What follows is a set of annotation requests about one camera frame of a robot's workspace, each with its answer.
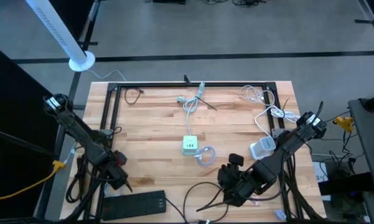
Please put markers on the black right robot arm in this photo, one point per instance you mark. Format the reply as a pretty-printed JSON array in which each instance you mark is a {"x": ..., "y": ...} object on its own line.
[{"x": 277, "y": 158}]

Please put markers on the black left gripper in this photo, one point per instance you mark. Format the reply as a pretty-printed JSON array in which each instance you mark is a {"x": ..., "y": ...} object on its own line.
[{"x": 115, "y": 175}]

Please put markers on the mint green cube power strip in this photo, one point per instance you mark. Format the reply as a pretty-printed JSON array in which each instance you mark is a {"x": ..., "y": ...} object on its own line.
[{"x": 189, "y": 146}]

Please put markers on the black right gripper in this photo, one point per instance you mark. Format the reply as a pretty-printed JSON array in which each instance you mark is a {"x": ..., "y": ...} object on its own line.
[{"x": 236, "y": 183}]

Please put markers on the black aluminium table frame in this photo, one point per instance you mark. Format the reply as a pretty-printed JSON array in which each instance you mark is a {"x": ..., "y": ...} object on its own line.
[{"x": 149, "y": 85}]

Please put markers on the small white adapter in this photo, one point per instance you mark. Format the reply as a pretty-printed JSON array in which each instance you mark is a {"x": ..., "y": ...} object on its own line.
[{"x": 280, "y": 214}]

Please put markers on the tall white tower fan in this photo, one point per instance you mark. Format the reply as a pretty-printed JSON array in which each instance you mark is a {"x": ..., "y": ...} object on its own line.
[{"x": 59, "y": 32}]

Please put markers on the small black clamp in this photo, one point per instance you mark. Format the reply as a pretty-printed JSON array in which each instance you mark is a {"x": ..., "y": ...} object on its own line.
[{"x": 187, "y": 80}]

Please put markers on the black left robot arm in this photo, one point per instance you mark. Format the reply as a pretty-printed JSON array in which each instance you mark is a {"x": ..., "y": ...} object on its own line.
[{"x": 77, "y": 127}]

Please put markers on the yellow plug connector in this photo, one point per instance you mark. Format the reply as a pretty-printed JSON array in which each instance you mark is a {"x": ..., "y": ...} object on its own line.
[{"x": 343, "y": 124}]

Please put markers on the black power strip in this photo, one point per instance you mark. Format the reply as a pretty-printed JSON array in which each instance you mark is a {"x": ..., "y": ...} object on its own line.
[{"x": 133, "y": 205}]

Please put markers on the black zip tie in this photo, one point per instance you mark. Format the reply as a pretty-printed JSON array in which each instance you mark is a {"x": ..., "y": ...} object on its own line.
[{"x": 207, "y": 104}]

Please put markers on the white tower power strip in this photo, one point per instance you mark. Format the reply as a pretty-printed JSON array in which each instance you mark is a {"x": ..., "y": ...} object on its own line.
[{"x": 263, "y": 148}]

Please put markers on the white paper sheet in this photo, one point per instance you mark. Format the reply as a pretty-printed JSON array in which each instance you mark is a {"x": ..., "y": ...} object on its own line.
[{"x": 320, "y": 177}]

